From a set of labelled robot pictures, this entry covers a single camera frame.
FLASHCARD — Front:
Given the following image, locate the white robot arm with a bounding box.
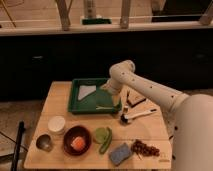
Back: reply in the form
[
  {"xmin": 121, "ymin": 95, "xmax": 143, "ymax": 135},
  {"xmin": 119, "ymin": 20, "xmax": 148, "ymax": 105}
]
[{"xmin": 103, "ymin": 60, "xmax": 213, "ymax": 171}]

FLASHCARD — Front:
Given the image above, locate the dark red bowl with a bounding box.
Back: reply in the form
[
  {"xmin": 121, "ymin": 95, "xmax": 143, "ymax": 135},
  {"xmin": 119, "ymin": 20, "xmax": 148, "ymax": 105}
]
[{"xmin": 63, "ymin": 125, "xmax": 91, "ymax": 156}]

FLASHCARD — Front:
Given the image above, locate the blue sponge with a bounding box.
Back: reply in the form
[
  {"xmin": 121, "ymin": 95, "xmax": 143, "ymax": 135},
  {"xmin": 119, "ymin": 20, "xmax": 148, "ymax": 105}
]
[{"xmin": 109, "ymin": 143, "xmax": 132, "ymax": 166}]

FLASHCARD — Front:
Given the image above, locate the brown dried grape bunch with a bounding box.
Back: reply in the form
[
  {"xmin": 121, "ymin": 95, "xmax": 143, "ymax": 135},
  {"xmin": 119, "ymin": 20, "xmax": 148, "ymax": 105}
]
[{"xmin": 131, "ymin": 139, "xmax": 160, "ymax": 157}]

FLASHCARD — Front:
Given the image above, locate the brown black-edged box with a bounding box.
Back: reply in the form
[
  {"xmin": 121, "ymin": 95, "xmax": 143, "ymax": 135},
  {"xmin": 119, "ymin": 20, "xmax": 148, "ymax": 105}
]
[{"xmin": 126, "ymin": 90, "xmax": 146, "ymax": 108}]

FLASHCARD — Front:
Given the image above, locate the green plastic tray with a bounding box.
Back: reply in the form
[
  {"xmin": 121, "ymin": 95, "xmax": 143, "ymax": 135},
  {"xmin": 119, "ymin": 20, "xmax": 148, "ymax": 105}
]
[{"xmin": 68, "ymin": 78, "xmax": 122, "ymax": 114}]

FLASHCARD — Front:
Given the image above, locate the green block on ledge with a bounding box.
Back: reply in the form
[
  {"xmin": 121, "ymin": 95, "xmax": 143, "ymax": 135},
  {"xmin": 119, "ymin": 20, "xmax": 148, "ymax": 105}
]
[{"xmin": 82, "ymin": 18, "xmax": 112, "ymax": 25}]

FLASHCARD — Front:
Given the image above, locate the orange fruit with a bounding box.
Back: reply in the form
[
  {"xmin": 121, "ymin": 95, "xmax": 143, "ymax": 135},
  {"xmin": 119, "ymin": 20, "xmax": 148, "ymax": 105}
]
[{"xmin": 71, "ymin": 136, "xmax": 85, "ymax": 151}]

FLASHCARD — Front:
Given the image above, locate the green lime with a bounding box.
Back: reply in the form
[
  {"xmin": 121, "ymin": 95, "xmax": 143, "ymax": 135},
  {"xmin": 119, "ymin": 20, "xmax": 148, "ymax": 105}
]
[{"xmin": 93, "ymin": 127, "xmax": 108, "ymax": 144}]

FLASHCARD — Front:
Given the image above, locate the green chili pepper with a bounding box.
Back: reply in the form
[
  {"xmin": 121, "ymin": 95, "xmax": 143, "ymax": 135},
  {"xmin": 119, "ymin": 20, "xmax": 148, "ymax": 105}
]
[{"xmin": 99, "ymin": 127, "xmax": 112, "ymax": 154}]

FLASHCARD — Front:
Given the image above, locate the black pole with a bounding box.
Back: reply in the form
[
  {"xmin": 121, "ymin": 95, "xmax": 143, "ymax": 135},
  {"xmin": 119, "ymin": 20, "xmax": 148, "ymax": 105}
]
[{"xmin": 10, "ymin": 121, "xmax": 25, "ymax": 171}]

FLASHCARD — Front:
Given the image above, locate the small metal cup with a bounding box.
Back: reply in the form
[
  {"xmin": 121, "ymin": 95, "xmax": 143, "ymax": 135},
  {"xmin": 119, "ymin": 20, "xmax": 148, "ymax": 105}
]
[{"xmin": 36, "ymin": 134, "xmax": 53, "ymax": 152}]

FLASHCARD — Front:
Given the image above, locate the white round lidded container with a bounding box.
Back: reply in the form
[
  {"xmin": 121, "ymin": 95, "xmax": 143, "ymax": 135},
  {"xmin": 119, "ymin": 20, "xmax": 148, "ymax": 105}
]
[{"xmin": 48, "ymin": 116, "xmax": 65, "ymax": 135}]

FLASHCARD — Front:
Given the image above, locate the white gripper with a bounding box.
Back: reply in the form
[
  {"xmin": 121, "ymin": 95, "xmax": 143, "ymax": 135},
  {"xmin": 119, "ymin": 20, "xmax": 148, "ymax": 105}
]
[{"xmin": 101, "ymin": 79, "xmax": 123, "ymax": 95}]

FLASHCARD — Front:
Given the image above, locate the pale yellow banana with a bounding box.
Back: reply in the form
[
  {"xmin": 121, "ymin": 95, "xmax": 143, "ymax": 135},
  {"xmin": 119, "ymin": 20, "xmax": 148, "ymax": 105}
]
[{"xmin": 96, "ymin": 106, "xmax": 114, "ymax": 110}]

